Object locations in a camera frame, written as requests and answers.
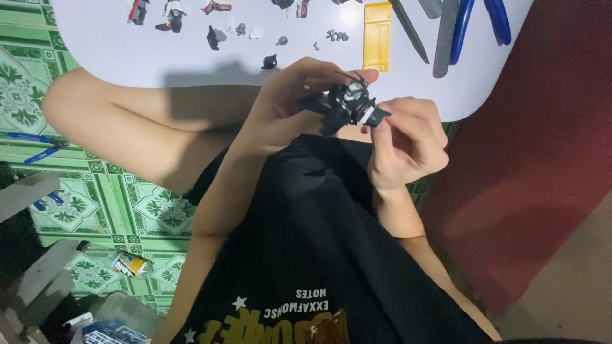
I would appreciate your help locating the blue plastic piece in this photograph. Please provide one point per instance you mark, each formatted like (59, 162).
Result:
(52, 198)

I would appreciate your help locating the clear plastic container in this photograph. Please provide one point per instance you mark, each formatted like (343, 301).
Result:
(124, 310)

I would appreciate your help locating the dark red mat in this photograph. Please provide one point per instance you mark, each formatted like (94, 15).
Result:
(526, 143)

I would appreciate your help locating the brown claw clip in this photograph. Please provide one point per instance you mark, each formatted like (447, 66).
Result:
(330, 329)

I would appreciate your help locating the black grey model part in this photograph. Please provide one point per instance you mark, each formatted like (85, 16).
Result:
(214, 38)

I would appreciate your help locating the small white model part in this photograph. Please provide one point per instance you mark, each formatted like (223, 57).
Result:
(256, 32)

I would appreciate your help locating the yellow plastic tray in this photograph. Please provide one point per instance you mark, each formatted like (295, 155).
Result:
(377, 38)

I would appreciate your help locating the white black model limb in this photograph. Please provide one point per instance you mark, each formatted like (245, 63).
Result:
(174, 16)

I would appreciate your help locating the red white model part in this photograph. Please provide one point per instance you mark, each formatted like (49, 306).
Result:
(301, 8)

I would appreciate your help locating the person's bare leg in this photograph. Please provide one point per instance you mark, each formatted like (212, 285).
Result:
(143, 124)

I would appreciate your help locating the grey sanding file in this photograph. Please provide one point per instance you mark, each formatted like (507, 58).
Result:
(446, 40)

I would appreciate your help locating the clear bottle yellow label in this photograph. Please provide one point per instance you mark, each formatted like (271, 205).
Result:
(126, 263)

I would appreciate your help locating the round grey model part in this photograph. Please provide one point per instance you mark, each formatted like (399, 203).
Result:
(282, 41)

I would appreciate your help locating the small grey model part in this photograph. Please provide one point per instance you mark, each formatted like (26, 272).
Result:
(240, 29)

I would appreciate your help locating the person's right hand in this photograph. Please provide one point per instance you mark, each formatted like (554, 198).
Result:
(411, 148)

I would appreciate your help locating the red black model limb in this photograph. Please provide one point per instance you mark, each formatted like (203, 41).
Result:
(138, 12)

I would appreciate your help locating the grey wooden stool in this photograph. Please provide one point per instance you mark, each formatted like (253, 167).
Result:
(33, 282)

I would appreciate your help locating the blue printed model box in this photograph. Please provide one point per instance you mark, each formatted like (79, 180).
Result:
(112, 333)

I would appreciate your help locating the dark grey model part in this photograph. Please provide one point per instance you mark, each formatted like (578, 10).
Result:
(346, 1)

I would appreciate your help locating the small black model part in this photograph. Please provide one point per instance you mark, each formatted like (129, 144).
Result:
(270, 62)

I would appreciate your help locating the person's left hand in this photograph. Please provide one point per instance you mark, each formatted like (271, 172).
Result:
(275, 112)

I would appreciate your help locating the dark grey tweezers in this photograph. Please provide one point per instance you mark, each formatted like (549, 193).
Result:
(409, 28)

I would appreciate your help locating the black white robot model torso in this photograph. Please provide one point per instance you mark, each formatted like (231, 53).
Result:
(351, 102)

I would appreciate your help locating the grey joint model part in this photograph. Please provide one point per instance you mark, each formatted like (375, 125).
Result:
(337, 36)

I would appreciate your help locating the person's black printed shirt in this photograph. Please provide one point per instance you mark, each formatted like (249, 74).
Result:
(315, 239)

